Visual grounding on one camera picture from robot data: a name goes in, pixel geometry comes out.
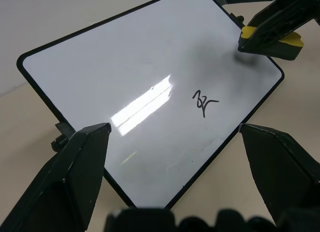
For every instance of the yellow and black eraser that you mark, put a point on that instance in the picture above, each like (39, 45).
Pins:
(290, 51)

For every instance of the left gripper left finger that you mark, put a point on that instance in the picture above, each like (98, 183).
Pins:
(62, 179)

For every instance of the small black-framed whiteboard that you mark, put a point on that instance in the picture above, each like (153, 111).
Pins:
(125, 67)

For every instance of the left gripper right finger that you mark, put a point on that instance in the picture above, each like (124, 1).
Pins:
(282, 172)

